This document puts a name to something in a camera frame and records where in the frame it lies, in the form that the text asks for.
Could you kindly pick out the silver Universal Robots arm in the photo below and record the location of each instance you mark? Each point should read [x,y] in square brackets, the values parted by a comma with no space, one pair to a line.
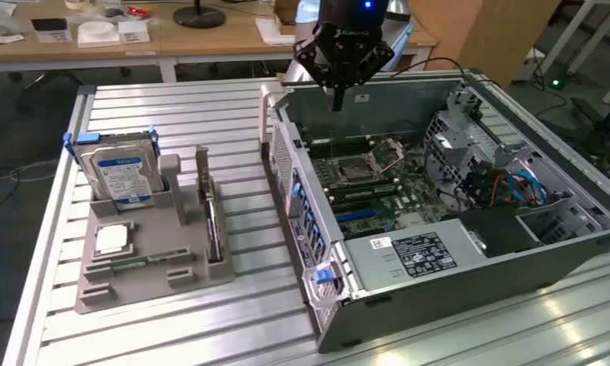
[401,34]

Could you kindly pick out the blue expansion slot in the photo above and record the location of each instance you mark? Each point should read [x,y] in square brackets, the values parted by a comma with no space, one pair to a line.
[357,216]

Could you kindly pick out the green motherboard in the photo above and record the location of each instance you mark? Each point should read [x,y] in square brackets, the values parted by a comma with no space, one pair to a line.
[411,198]

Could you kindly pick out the CPU socket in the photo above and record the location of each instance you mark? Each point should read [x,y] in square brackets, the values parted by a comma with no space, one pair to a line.
[354,169]

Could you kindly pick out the white paper stack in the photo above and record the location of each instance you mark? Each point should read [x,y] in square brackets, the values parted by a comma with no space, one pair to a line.
[274,32]

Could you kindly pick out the silver CPU chip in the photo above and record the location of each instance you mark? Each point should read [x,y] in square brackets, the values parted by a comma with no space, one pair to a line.
[110,239]

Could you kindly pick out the blue case latch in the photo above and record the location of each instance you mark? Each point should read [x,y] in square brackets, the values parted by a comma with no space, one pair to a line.
[321,276]

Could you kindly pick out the hard disk in blue caddy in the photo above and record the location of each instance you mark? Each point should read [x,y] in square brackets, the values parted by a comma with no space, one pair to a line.
[121,175]

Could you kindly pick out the green RAM stick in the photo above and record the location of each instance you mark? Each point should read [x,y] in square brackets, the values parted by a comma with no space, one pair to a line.
[137,261]

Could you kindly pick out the wooden cabinet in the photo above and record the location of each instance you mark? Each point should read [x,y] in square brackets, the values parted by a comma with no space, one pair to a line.
[487,34]

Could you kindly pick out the black round lamp base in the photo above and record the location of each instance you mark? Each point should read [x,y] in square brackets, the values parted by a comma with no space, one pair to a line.
[198,16]

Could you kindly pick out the white paper label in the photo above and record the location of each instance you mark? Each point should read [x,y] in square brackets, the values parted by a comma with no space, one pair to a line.
[5,39]

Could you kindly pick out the graphics card with metal bracket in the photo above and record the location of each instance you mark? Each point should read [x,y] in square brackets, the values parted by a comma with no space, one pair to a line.
[213,228]

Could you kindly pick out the plain white labelled box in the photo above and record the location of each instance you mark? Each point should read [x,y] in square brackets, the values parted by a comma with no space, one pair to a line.
[133,32]

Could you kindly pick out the open black PC case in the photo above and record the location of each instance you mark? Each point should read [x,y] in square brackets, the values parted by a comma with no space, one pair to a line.
[437,305]

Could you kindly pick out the wooden desk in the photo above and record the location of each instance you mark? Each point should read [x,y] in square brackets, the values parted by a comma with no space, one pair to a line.
[207,38]

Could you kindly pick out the grey parts rack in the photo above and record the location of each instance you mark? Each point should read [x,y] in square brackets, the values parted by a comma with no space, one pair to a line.
[151,244]

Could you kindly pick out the white box with black lid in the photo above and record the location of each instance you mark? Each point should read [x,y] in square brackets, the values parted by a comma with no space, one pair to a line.
[51,30]

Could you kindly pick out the metal disk bay cage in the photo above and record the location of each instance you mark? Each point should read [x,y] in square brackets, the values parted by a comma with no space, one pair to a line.
[451,152]

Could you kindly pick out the red small item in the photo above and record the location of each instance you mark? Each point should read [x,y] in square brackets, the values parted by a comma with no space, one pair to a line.
[138,12]

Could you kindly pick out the installed black RAM stick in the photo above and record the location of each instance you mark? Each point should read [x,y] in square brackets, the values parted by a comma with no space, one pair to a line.
[361,187]
[370,195]

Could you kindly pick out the grey power supply unit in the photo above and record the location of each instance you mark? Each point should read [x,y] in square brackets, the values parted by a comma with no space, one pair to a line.
[375,267]

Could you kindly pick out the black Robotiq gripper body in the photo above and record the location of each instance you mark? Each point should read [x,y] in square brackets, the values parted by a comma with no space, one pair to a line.
[347,34]

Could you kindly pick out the black chair base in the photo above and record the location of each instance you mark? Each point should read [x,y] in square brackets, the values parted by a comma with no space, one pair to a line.
[45,85]

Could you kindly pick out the clear plastic bag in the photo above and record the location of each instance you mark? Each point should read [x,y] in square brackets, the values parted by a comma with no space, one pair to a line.
[2,19]

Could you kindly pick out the open metal socket cover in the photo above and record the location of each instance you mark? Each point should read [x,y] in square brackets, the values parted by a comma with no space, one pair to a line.
[386,152]

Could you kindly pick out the white box with tape roll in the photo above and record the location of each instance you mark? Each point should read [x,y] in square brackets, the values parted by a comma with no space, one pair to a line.
[97,33]

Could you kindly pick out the white table leg frame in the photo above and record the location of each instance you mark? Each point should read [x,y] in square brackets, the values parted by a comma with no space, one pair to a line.
[589,34]

